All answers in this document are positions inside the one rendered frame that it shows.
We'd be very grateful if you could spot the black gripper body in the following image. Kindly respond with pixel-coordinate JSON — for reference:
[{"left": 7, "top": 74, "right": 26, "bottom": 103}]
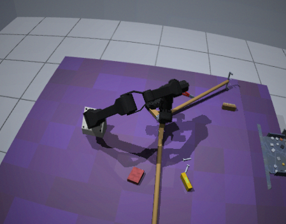
[{"left": 159, "top": 98, "right": 173, "bottom": 123}]

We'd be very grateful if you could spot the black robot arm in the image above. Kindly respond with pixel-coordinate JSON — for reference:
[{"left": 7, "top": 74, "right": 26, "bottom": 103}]
[{"left": 83, "top": 79, "right": 189, "bottom": 129}]

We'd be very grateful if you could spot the reddish-brown cube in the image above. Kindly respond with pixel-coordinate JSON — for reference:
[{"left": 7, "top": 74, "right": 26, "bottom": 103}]
[{"left": 127, "top": 167, "right": 144, "bottom": 185}]

